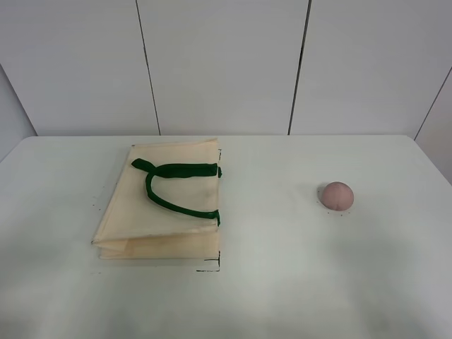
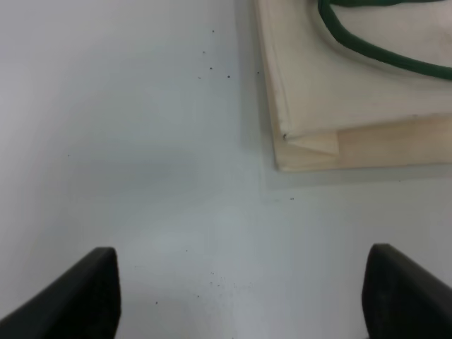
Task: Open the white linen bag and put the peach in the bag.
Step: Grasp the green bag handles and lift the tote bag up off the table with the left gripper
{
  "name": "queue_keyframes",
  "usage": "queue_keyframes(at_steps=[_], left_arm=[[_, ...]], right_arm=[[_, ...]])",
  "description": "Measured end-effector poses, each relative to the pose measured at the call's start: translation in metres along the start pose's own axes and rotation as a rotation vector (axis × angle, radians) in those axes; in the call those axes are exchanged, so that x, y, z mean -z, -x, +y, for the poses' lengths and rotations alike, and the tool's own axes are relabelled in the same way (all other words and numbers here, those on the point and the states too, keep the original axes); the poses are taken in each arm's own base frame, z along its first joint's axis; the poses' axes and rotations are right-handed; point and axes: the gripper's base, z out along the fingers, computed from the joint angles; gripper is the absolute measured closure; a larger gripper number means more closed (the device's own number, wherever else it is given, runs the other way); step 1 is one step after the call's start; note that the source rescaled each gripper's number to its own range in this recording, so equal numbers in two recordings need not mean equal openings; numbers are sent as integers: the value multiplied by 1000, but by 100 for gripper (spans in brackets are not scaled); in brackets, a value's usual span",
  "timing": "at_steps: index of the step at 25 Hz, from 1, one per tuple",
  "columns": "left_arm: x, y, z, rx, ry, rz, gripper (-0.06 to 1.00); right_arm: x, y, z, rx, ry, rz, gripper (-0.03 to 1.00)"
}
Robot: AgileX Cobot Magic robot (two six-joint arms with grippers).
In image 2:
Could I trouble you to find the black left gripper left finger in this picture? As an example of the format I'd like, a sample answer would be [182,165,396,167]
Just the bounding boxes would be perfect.
[1,247,121,338]

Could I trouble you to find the white linen bag green handles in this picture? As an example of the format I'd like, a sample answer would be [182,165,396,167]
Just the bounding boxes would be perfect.
[255,1,451,172]

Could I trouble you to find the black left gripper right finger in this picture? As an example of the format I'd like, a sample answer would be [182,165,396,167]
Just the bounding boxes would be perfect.
[362,244,451,338]

